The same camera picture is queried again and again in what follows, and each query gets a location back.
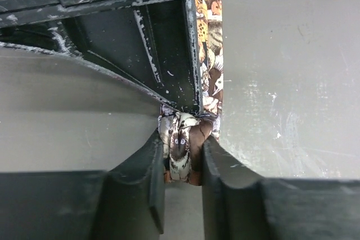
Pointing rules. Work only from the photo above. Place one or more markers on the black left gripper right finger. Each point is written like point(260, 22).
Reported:
point(231, 196)

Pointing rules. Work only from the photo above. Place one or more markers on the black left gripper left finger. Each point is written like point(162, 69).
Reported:
point(135, 192)

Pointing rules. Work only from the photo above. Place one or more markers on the brown floral patterned tie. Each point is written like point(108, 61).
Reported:
point(182, 134)

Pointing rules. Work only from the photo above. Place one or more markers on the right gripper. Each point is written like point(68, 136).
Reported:
point(150, 43)

